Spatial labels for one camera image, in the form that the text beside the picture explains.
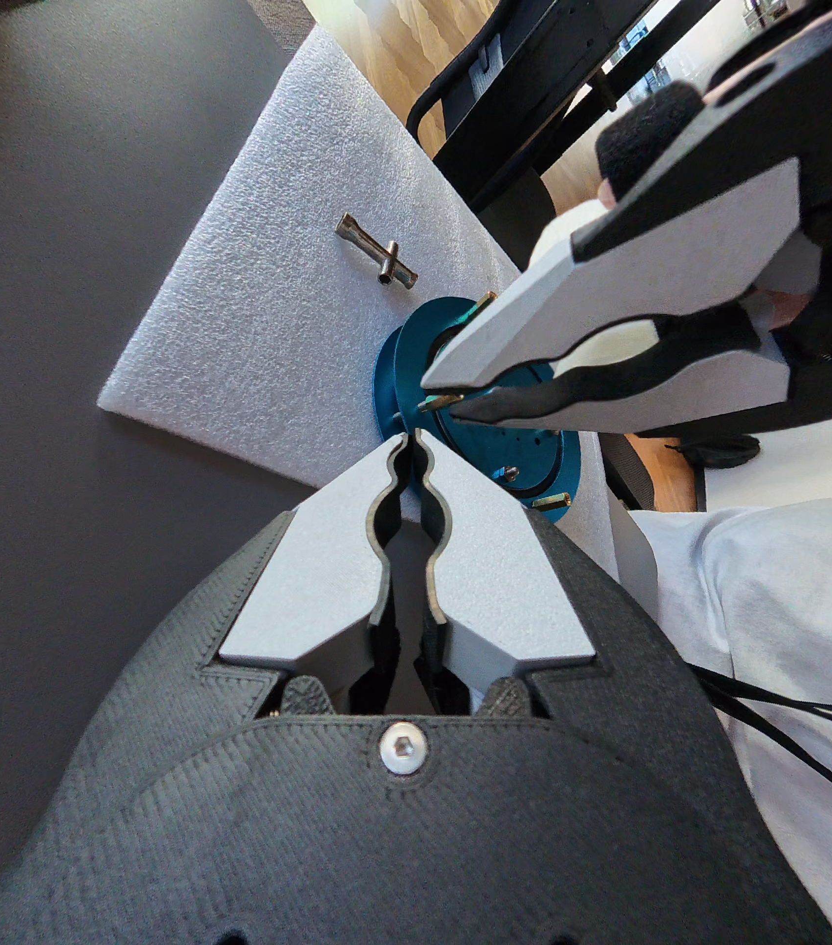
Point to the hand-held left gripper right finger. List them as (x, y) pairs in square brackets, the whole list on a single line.
[(519, 590)]

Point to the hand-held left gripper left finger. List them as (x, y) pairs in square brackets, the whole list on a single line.
[(298, 590)]

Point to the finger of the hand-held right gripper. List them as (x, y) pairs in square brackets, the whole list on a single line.
[(718, 384), (644, 273)]

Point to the blue round base plate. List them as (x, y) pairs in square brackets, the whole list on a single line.
[(534, 450)]

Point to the metal socket wrench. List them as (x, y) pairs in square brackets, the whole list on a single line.
[(371, 247)]

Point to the dark grey desk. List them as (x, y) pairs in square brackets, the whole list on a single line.
[(54, 295)]

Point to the person's right hand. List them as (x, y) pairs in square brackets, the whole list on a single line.
[(786, 308)]

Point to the white foam sheet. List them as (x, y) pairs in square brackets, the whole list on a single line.
[(275, 295)]

